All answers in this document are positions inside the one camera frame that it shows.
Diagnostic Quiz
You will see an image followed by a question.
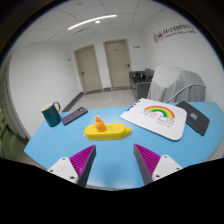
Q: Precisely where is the orange charger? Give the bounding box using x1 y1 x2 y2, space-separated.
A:
94 115 107 133

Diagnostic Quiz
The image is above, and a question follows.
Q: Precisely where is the grey sofa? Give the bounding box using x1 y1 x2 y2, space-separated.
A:
128 68 155 101

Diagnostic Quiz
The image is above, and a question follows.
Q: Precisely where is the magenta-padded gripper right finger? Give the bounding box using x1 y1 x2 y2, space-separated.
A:
133 143 184 186

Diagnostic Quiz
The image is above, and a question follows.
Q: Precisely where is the grey cloth-covered equipment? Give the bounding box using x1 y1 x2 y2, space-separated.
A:
147 65 207 104

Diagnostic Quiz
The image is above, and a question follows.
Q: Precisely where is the black mouse pad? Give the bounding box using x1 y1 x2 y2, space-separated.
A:
175 100 211 137

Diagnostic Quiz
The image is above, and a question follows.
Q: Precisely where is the teal mug with gold handle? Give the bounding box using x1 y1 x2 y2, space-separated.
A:
41 101 62 128

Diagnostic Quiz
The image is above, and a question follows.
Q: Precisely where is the black bag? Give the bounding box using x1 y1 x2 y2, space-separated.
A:
133 72 148 84

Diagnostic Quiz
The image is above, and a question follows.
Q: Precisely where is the white rainbow-print mouse pad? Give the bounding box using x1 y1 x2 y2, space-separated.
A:
119 97 188 142

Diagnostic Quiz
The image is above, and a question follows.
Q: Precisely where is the beige door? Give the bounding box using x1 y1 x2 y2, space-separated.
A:
103 38 133 90
73 44 103 94

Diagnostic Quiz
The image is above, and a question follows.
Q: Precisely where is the wall logo sign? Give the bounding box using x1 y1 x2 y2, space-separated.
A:
152 23 198 44

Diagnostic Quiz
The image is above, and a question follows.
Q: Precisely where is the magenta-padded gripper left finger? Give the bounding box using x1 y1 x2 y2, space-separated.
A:
47 144 97 188

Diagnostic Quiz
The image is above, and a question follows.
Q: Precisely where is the long ceiling light strip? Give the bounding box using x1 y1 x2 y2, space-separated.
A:
67 14 118 31

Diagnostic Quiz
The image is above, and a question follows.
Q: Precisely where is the purple smartphone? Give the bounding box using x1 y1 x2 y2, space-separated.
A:
61 106 89 126

